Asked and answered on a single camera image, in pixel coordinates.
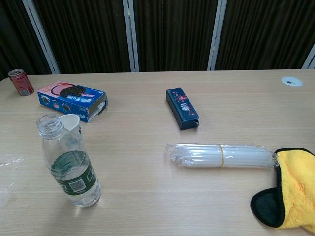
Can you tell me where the clear water bottle green label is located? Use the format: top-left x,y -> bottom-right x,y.
36,114 -> 102,208

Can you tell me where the white paper cup blue flower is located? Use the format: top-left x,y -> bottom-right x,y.
58,114 -> 83,149

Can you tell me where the dark blue narrow box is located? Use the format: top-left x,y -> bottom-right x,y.
165,87 -> 200,131

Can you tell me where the clear pack of white straws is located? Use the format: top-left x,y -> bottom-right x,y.
166,142 -> 280,171

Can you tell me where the yellow rubber band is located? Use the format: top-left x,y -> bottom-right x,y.
219,144 -> 226,169

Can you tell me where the blue Oreo cookie box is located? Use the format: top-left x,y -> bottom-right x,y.
36,80 -> 109,123

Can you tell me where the red soda can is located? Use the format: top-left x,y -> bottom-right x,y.
8,68 -> 35,96

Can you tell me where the yellow and black microfiber cloth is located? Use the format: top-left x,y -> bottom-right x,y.
250,147 -> 315,234

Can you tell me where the grey metal partition post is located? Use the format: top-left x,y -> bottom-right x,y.
22,0 -> 61,74
207,0 -> 227,71
301,42 -> 315,70
122,0 -> 140,73

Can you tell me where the white table cable grommet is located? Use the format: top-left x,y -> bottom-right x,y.
281,75 -> 304,87

